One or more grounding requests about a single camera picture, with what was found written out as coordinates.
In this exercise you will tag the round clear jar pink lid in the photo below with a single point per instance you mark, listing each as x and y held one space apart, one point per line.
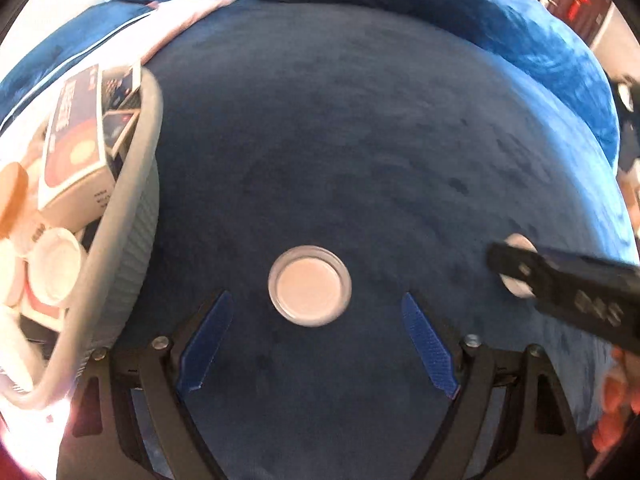
309 285

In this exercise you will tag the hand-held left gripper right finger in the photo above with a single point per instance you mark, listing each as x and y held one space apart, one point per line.
430 350

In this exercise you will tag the orange round cap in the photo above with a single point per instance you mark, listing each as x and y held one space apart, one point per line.
12 200

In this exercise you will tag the bright blue plush blanket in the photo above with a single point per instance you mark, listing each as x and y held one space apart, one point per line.
450 25

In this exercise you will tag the brown door red decoration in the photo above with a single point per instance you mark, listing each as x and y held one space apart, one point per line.
575 0

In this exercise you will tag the dark blurred object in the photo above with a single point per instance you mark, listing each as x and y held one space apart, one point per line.
627 125

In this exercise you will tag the blue pillow white piping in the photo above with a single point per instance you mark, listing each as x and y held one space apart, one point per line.
45 55

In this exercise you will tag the person's right hand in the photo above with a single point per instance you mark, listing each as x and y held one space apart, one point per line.
615 395

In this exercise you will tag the pink cloth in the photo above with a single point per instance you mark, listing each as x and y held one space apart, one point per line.
170 25

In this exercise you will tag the red and white carton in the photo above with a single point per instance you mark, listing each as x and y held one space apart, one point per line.
75 135

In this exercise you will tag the white tube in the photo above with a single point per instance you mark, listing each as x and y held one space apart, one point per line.
15 350

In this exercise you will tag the small round pink jar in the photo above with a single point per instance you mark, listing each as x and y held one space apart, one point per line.
515 286

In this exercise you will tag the grey ribbed storage basket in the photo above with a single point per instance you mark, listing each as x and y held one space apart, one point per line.
135 240

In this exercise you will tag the small dark printed card box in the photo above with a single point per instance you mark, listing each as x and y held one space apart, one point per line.
117 129
121 85

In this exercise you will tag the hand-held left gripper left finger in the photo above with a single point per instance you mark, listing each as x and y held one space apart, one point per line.
207 345

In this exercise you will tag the dark blue velvet bedspread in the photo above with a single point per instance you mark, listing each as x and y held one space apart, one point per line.
350 160

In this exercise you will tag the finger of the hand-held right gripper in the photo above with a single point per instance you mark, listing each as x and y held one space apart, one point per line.
575 295

